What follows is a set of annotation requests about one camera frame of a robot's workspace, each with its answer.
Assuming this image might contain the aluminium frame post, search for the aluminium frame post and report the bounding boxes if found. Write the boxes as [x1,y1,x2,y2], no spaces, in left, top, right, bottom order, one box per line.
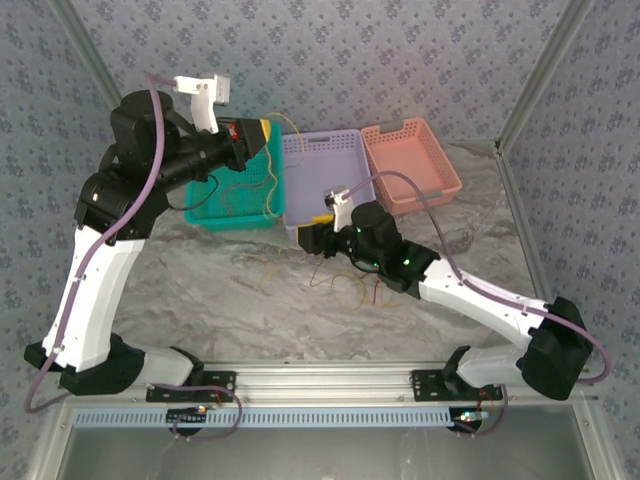
[49,0,131,109]
[493,0,597,156]

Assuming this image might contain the aluminium table edge rail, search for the aluminium table edge rail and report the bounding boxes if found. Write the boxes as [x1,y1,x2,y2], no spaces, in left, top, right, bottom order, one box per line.
[493,142,552,302]

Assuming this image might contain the pink plastic basket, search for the pink plastic basket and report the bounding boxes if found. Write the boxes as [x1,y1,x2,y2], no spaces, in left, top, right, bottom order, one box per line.
[359,117,463,217]

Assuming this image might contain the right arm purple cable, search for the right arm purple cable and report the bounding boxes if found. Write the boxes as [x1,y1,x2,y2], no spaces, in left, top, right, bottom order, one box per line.
[344,170,613,437]

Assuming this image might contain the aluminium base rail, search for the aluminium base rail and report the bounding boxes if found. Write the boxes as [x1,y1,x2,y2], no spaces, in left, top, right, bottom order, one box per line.
[199,362,600,404]

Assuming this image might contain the purple plastic basket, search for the purple plastic basket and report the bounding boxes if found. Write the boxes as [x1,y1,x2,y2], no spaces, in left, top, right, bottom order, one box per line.
[281,128,380,242]

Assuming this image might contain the gripper thin black cable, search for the gripper thin black cable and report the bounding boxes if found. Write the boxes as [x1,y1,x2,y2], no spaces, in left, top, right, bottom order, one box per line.
[163,172,220,212]
[348,255,384,275]

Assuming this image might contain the right black mount plate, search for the right black mount plate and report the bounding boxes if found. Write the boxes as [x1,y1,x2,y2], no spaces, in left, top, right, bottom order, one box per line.
[410,368,504,404]

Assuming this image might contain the black mount plate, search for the black mount plate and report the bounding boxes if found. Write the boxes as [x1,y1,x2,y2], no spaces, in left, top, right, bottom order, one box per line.
[410,368,504,404]
[144,368,238,404]

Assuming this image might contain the thin tan wire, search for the thin tan wire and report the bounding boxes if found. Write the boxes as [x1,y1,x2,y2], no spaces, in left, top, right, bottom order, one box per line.
[238,247,304,290]
[349,277,405,310]

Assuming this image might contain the left gripper thin black cable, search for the left gripper thin black cable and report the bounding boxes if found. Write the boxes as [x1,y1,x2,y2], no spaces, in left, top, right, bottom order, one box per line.
[163,172,220,212]

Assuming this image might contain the small black circuit board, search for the small black circuit board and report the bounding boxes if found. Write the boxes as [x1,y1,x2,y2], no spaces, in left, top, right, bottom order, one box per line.
[166,405,210,437]
[451,407,490,437]

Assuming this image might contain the left black mount plate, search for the left black mount plate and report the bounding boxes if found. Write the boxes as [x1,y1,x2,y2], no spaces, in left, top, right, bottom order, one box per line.
[144,368,238,404]

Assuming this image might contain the grey metal panel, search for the grey metal panel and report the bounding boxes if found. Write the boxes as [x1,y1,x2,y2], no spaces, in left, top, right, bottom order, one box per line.
[27,402,624,480]

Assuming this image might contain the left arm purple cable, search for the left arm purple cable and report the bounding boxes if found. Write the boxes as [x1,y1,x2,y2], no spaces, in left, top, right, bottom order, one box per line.
[23,72,245,443]

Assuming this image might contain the right gripper thin black cable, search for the right gripper thin black cable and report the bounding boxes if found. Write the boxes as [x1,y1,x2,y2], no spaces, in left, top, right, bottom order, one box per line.
[348,255,384,275]

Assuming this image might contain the light blue slotted cable duct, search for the light blue slotted cable duct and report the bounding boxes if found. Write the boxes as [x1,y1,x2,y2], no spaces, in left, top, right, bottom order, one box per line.
[73,406,455,430]

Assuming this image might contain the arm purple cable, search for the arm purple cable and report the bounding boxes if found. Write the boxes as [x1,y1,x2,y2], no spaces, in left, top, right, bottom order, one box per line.
[23,72,245,443]
[344,170,613,437]

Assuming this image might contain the teal plastic basket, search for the teal plastic basket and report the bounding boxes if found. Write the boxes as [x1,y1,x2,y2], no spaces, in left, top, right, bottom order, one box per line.
[183,121,287,232]

